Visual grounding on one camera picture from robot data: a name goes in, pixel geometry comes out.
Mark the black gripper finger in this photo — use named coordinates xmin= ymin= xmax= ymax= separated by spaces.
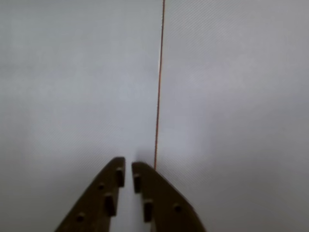
xmin=55 ymin=157 xmax=126 ymax=232
xmin=131 ymin=161 xmax=208 ymax=232

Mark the dark gray mat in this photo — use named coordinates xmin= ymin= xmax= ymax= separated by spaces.
xmin=0 ymin=0 xmax=165 ymax=232
xmin=154 ymin=0 xmax=309 ymax=232

